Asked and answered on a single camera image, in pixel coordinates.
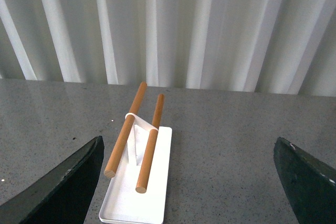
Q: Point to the white rack with wooden rods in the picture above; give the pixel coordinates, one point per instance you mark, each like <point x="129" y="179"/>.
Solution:
<point x="138" y="168"/>

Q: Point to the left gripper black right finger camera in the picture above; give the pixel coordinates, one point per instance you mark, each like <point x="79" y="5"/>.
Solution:
<point x="309" y="183"/>

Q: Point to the white pleated curtain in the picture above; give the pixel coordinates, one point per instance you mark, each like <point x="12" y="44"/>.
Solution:
<point x="270" y="46"/>

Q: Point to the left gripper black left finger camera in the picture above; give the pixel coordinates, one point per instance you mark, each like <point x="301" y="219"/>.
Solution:
<point x="64" y="194"/>

